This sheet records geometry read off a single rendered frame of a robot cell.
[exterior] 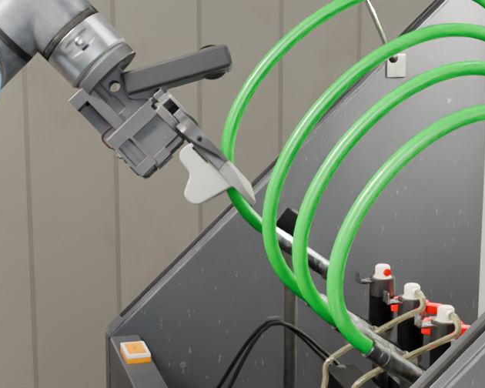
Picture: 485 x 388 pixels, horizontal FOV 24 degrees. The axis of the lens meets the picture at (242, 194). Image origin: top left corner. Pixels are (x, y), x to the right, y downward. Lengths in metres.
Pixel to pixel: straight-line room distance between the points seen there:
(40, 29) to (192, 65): 0.16
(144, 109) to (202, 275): 0.42
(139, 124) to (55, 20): 0.14
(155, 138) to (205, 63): 0.09
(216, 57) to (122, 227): 1.74
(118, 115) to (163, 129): 0.05
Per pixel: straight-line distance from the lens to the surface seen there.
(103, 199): 2.85
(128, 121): 1.15
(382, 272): 1.24
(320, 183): 1.02
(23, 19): 1.18
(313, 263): 1.21
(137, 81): 1.16
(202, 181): 1.15
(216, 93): 2.88
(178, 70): 1.16
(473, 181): 1.62
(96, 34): 1.17
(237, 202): 1.18
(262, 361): 1.57
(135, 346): 1.43
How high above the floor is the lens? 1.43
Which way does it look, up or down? 11 degrees down
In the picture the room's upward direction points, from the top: straight up
